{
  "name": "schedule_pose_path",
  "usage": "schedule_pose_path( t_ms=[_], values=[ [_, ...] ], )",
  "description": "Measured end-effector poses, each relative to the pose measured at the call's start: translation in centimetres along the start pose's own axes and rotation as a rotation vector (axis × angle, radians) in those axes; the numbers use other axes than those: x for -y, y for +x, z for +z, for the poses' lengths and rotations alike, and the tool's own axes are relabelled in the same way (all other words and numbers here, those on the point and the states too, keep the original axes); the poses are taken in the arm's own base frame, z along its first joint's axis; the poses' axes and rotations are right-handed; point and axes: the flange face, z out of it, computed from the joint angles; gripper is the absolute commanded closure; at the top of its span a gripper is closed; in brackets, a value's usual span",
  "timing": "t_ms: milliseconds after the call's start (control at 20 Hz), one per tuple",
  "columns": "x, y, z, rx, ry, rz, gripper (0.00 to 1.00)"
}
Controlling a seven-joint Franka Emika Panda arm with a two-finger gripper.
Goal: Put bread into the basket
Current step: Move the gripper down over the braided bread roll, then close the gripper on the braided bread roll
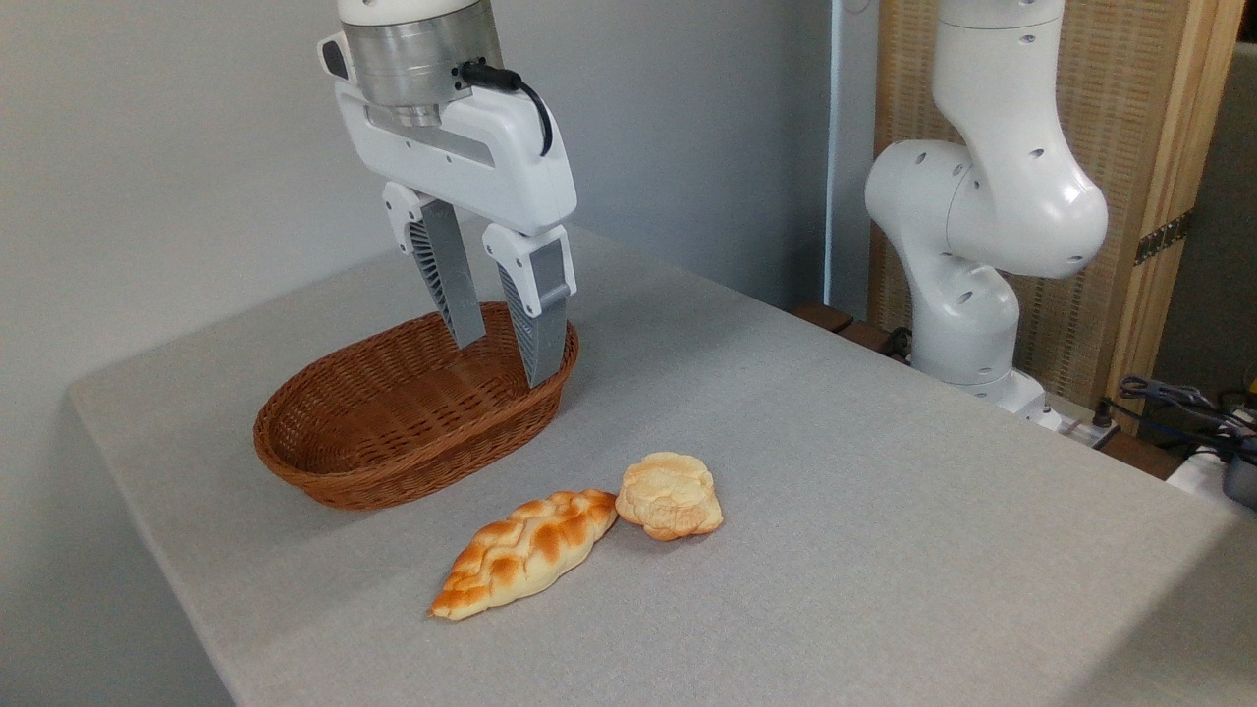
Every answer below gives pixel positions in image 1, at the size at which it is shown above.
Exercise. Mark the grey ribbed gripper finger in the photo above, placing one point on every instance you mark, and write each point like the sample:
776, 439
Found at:
447, 265
540, 314

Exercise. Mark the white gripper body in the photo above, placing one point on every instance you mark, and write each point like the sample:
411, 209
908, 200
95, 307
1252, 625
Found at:
511, 167

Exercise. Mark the braided long bread loaf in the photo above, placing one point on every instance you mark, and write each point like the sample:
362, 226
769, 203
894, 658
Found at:
520, 550

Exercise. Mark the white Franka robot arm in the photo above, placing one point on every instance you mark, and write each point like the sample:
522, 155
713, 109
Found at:
992, 206

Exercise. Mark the brown oval wicker basket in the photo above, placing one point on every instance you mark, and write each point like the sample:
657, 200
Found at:
393, 432

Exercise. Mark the round pale bread bun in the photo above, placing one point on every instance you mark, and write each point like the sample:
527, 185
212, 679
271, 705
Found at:
670, 496

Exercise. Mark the dark brown wooden bench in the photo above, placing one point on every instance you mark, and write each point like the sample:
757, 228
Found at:
835, 322

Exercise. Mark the grey fabric tablecloth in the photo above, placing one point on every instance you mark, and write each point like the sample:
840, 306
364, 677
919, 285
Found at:
835, 511

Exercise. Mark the wooden woven folding screen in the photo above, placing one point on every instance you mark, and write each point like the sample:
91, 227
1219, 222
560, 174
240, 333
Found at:
1149, 118

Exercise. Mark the grey box device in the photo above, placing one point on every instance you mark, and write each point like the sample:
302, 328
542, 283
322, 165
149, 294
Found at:
1242, 483

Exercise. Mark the white vertical wall pipe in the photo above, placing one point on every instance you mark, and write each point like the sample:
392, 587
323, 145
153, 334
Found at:
835, 147

